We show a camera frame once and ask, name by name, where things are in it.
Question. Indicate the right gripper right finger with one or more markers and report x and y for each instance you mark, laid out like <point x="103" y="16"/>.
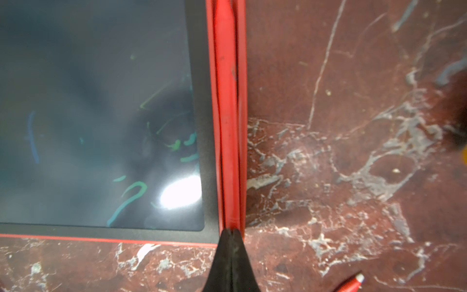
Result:
<point x="242" y="275"/>

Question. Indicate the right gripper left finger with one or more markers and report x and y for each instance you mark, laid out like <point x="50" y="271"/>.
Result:
<point x="220" y="274"/>

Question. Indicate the red stylus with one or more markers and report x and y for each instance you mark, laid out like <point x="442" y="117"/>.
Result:
<point x="353" y="284"/>
<point x="226" y="77"/>

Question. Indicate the middle right writing tablet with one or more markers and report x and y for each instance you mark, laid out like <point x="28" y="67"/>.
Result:
<point x="110" y="126"/>

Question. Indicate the yellow black screwdriver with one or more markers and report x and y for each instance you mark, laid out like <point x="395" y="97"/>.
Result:
<point x="464" y="154"/>

